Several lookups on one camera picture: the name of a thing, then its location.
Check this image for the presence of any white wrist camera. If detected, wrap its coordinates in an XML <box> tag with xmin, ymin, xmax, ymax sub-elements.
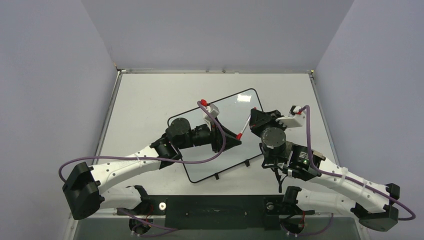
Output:
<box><xmin>203</xmin><ymin>103</ymin><xmax>220</xmax><ymax>124</ymax></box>
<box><xmin>275</xmin><ymin>105</ymin><xmax>307</xmax><ymax>129</ymax></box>

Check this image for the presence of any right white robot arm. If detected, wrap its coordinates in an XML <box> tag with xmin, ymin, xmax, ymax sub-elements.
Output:
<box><xmin>248</xmin><ymin>105</ymin><xmax>400</xmax><ymax>232</ymax></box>

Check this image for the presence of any white whiteboard with black frame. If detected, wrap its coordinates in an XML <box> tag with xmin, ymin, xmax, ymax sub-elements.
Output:
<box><xmin>181</xmin><ymin>88</ymin><xmax>263</xmax><ymax>183</ymax></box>

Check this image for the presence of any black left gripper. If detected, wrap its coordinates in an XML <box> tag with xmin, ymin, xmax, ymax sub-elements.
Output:
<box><xmin>177</xmin><ymin>117</ymin><xmax>242</xmax><ymax>154</ymax></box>

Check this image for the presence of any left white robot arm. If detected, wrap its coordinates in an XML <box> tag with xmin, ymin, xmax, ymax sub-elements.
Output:
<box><xmin>62</xmin><ymin>117</ymin><xmax>242</xmax><ymax>220</ymax></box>

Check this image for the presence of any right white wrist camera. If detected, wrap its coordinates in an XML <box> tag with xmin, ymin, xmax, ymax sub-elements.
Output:
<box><xmin>275</xmin><ymin>105</ymin><xmax>307</xmax><ymax>129</ymax></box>

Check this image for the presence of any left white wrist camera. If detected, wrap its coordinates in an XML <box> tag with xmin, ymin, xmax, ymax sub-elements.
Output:
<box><xmin>203</xmin><ymin>103</ymin><xmax>220</xmax><ymax>124</ymax></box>

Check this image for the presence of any white marker pen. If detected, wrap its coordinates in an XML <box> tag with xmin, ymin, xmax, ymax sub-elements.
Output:
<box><xmin>237</xmin><ymin>115</ymin><xmax>251</xmax><ymax>136</ymax></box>

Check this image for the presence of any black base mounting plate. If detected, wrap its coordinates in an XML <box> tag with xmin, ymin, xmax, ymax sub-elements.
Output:
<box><xmin>129</xmin><ymin>194</ymin><xmax>314</xmax><ymax>230</ymax></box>

